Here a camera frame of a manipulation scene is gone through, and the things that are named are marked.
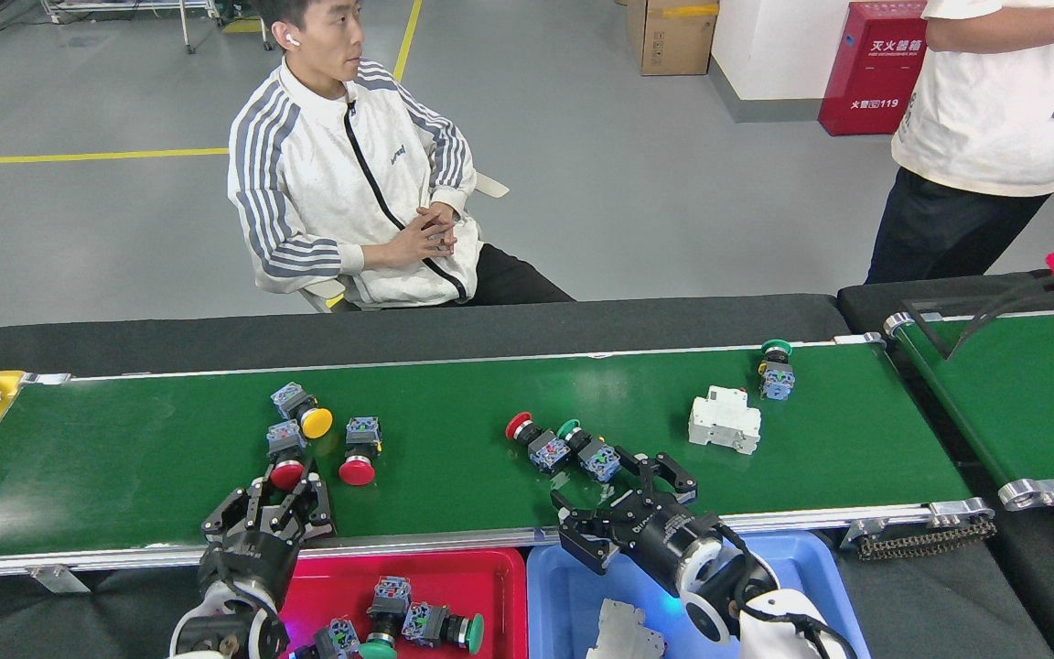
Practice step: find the brown cardboard box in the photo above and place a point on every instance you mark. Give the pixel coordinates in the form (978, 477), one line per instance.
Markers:
(673, 37)

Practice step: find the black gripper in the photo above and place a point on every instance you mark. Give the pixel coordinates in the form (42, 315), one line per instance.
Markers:
(664, 540)
(252, 563)

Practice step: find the standing person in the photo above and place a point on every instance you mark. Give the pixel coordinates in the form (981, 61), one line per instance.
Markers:
(975, 119)

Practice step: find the red plastic tray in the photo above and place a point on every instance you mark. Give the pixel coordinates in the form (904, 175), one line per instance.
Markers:
(490, 586)

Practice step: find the seated person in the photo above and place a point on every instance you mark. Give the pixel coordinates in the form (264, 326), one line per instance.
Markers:
(307, 165)

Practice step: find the white circuit breaker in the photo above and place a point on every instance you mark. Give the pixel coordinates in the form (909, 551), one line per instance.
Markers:
(725, 419)
(623, 631)

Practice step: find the blue plastic tray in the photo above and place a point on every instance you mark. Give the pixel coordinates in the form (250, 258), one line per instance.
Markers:
(545, 631)

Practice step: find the seated person's left hand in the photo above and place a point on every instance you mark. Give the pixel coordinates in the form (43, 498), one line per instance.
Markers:
(440, 218)

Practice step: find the white wheeled stand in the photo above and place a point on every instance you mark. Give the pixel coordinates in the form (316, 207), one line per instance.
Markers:
(124, 11)

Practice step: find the red mushroom push button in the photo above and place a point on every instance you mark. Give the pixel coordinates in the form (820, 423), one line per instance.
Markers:
(356, 470)

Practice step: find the long green conveyor belt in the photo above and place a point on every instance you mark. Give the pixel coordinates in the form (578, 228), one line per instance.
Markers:
(454, 394)

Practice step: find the yellow head push button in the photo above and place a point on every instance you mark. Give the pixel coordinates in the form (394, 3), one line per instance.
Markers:
(315, 422)

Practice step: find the red fire extinguisher cabinet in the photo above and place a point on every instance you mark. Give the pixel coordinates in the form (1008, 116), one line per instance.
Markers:
(870, 78)

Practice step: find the yellow floor plate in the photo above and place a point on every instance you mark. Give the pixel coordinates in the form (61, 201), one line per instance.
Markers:
(241, 26)

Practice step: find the seated person's right hand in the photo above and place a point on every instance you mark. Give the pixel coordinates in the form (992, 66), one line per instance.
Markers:
(399, 249)

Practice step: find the short green conveyor belt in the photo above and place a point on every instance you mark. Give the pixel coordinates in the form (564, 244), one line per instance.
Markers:
(1021, 403)

